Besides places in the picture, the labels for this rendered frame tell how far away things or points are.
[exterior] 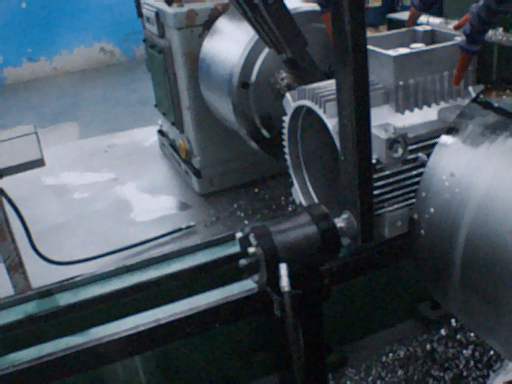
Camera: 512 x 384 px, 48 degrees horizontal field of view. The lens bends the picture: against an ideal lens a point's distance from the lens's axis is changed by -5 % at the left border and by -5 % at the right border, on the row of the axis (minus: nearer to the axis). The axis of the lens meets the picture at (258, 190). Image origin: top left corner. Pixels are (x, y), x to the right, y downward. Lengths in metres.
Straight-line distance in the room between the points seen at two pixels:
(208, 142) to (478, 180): 0.73
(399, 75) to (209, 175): 0.56
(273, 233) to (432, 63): 0.28
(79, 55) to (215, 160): 5.16
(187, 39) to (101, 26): 5.13
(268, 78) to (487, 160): 0.48
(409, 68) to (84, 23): 5.61
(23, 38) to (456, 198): 5.94
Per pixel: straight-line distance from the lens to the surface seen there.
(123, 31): 6.18
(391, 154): 0.63
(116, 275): 0.74
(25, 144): 0.82
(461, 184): 0.46
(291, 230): 0.53
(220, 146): 1.12
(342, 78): 0.52
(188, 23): 1.05
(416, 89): 0.68
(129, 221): 1.12
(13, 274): 0.91
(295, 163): 0.77
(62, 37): 6.22
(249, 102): 0.87
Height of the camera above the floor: 1.31
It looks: 26 degrees down
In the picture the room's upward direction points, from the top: 7 degrees counter-clockwise
